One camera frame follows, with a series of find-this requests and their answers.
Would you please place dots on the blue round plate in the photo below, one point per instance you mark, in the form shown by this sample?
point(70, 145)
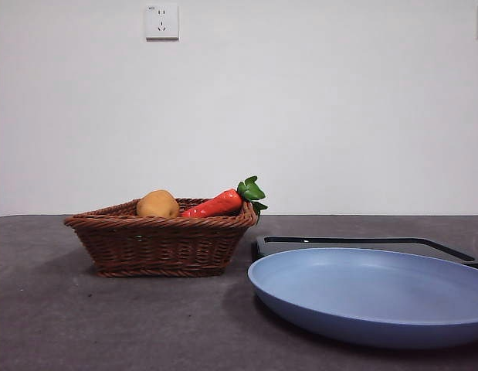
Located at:
point(362, 293)

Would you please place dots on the orange carrot with green leaves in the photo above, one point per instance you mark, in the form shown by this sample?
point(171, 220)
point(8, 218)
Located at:
point(215, 205)

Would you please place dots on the yellow-brown potato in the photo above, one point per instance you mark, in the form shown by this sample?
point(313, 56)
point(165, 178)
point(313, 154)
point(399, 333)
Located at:
point(157, 204)

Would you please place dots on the brown wicker basket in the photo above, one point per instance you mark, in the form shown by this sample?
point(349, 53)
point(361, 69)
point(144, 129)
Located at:
point(157, 247)

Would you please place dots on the black flat tray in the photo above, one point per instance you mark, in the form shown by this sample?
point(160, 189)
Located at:
point(447, 248)

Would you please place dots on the white wall socket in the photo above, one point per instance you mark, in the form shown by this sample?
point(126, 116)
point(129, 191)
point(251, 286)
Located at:
point(162, 22)

